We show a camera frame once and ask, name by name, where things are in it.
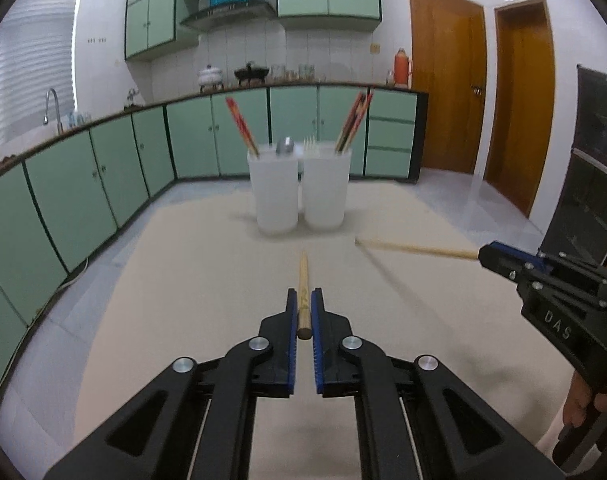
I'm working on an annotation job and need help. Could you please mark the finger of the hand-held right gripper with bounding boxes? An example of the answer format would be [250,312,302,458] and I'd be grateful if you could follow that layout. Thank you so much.
[478,243,607,312]
[489,241,607,292]

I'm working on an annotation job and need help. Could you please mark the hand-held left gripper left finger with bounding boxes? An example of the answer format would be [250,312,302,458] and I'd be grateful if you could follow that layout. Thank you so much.
[44,287,300,480]

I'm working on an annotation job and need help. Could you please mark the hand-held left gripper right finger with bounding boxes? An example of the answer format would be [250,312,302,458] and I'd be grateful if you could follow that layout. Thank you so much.
[311,287,567,480]

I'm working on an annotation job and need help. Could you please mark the plain wooden chopstick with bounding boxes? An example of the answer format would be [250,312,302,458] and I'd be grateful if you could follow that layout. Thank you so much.
[296,251,313,338]
[354,236,480,262]

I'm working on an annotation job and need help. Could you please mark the white plastic container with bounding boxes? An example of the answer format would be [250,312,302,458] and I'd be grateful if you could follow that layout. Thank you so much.
[247,147,300,234]
[302,146,353,228]

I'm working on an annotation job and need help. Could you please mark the red patterned wooden chopstick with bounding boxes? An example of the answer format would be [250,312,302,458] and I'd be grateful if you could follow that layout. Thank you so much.
[346,92,375,153]
[334,91,365,153]
[230,97,261,156]
[224,98,257,157]

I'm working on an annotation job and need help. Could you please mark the person's right hand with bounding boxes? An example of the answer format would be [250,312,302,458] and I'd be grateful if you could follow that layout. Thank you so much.
[562,371,597,428]

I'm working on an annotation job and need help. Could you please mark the black glass cabinet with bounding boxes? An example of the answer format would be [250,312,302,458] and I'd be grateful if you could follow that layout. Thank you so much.
[538,64,607,273]

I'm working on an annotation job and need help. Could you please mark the beige tablecloth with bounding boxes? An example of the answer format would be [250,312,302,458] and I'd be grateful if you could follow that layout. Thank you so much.
[74,180,584,480]

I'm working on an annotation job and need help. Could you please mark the wooden door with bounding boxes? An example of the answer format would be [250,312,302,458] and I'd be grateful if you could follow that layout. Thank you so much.
[408,0,487,176]
[483,0,555,218]

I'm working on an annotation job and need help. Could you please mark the red thermos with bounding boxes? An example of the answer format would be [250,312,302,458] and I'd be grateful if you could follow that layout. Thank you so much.
[393,48,413,88]

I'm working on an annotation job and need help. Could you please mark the black wok with lid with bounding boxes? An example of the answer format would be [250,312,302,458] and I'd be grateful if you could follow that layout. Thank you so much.
[234,61,270,85]

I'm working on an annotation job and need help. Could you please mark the green lower kitchen cabinets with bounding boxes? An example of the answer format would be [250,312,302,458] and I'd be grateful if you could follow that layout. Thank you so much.
[0,82,429,411]

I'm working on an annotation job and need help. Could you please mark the white cooking pot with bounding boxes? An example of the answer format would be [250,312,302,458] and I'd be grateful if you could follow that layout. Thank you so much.
[198,64,223,92]

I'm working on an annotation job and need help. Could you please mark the range hood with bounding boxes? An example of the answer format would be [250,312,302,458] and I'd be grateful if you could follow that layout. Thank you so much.
[180,0,277,31]

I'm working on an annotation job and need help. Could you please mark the metal sink faucet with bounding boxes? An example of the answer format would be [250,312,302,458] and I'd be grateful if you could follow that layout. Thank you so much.
[44,88,63,136]

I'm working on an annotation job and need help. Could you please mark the white window blinds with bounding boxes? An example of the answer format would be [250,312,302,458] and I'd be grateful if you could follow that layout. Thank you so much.
[0,0,84,161]

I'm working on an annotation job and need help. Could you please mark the white power cable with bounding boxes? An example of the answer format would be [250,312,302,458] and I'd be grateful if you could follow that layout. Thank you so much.
[58,257,89,291]

